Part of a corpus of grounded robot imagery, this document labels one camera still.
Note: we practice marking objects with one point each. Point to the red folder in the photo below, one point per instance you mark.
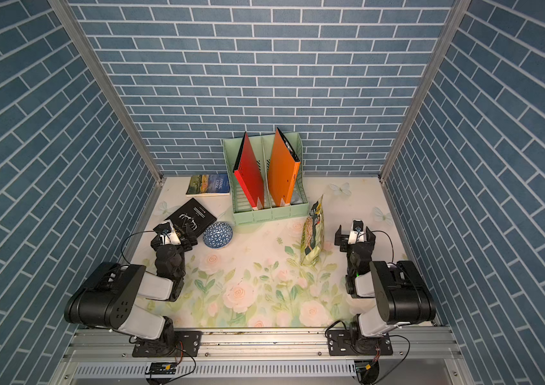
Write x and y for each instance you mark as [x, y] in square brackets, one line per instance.
[248, 174]

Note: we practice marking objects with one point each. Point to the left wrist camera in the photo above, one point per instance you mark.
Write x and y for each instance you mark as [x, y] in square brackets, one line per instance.
[169, 235]

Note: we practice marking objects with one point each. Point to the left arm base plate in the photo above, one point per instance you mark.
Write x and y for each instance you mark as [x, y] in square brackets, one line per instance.
[173, 344]

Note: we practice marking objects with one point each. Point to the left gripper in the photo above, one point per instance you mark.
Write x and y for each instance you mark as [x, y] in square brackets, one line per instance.
[187, 245]

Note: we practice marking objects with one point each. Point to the green file organizer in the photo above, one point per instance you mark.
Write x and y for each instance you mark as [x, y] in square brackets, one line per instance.
[243, 212]

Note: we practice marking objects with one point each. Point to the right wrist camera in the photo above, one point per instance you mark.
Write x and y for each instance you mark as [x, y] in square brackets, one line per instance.
[357, 233]

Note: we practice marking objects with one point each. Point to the small black controller box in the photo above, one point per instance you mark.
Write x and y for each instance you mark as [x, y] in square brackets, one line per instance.
[161, 369]

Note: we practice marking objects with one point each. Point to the floral table mat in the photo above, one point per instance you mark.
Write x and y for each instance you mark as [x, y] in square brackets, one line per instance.
[258, 280]

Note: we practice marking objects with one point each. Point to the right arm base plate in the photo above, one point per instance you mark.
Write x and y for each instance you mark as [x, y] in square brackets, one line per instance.
[343, 343]

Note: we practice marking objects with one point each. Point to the green oats bag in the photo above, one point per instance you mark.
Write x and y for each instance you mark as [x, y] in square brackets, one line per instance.
[313, 234]

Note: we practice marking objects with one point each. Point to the landscape cover book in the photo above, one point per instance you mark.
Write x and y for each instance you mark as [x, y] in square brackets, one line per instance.
[208, 185]

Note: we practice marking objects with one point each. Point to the blue patterned bowl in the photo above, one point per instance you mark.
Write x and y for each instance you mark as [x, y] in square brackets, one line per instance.
[218, 235]

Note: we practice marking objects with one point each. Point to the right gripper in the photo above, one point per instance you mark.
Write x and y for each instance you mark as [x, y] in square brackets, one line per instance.
[345, 242]

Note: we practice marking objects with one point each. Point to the aluminium front rail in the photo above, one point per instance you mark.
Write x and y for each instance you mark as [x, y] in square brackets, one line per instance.
[422, 355]

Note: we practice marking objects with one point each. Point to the orange folder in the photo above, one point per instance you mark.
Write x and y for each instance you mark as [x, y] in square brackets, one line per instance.
[283, 170]

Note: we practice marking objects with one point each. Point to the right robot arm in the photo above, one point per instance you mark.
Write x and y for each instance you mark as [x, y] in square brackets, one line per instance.
[401, 296]

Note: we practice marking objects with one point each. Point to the black book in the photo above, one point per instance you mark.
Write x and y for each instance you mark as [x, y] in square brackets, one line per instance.
[192, 217]

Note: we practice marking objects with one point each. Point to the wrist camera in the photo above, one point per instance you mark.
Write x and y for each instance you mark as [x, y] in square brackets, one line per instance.
[357, 233]
[169, 235]

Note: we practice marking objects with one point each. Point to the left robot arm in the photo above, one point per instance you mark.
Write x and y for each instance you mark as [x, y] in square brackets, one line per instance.
[107, 299]

